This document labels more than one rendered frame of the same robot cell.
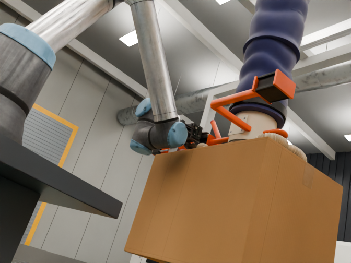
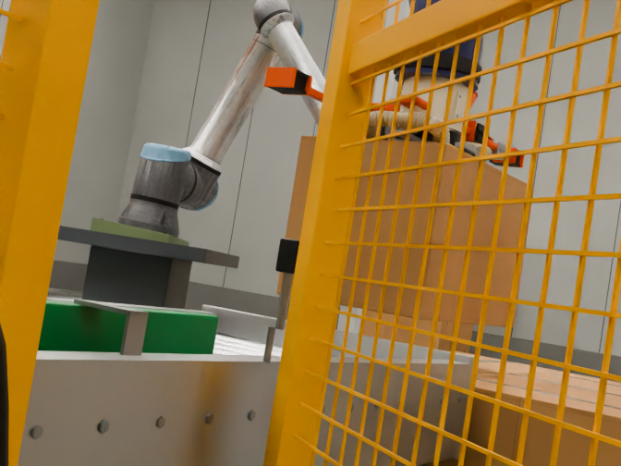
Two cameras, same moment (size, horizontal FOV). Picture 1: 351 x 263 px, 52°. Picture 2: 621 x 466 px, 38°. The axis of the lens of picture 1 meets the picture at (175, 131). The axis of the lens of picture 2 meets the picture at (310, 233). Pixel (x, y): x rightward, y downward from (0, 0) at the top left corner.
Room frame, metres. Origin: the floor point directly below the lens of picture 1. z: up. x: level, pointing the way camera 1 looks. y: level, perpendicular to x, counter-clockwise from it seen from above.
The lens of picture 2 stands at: (0.04, -2.28, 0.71)
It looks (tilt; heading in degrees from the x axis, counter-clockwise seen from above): 3 degrees up; 65
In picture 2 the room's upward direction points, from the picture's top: 9 degrees clockwise
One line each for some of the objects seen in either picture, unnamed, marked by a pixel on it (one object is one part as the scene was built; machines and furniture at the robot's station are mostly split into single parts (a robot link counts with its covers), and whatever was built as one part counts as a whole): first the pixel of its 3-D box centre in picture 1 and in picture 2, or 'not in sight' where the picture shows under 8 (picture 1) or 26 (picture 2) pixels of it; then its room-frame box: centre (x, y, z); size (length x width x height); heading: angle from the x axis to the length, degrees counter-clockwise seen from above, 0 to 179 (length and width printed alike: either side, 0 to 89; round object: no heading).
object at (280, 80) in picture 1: (273, 87); (288, 80); (0.89, -0.23, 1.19); 0.09 x 0.08 x 0.05; 122
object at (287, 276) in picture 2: not in sight; (283, 301); (0.54, -1.20, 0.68); 0.03 x 0.02 x 0.17; 122
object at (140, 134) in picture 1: (145, 137); not in sight; (1.32, 0.10, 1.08); 0.12 x 0.09 x 0.12; 44
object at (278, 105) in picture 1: (256, 112); (436, 70); (1.28, -0.29, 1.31); 0.23 x 0.23 x 0.04
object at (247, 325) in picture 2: not in sight; (324, 341); (0.97, -0.50, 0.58); 0.70 x 0.03 x 0.06; 122
